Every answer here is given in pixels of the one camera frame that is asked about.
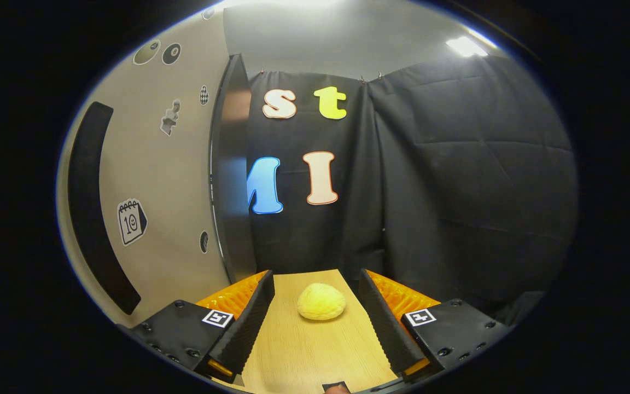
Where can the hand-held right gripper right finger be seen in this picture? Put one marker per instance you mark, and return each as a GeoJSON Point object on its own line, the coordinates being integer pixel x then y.
{"type": "Point", "coordinates": [383, 334]}

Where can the ceiling light panel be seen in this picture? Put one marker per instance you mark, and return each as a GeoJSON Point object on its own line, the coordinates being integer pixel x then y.
{"type": "Point", "coordinates": [467, 46]}

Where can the yellow bread toy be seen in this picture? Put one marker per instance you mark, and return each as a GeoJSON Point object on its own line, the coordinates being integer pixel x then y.
{"type": "Point", "coordinates": [321, 301]}

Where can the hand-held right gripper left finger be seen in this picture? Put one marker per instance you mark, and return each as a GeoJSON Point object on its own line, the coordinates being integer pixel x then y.
{"type": "Point", "coordinates": [252, 328]}

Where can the light grey cabinet door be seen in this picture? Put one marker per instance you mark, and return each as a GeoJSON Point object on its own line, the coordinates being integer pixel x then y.
{"type": "Point", "coordinates": [173, 180]}

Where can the black backdrop cloth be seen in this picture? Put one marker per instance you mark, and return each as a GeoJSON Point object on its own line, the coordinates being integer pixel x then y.
{"type": "Point", "coordinates": [457, 191]}

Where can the dark grey cabinet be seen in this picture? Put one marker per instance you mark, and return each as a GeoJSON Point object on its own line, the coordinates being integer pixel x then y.
{"type": "Point", "coordinates": [233, 180]}

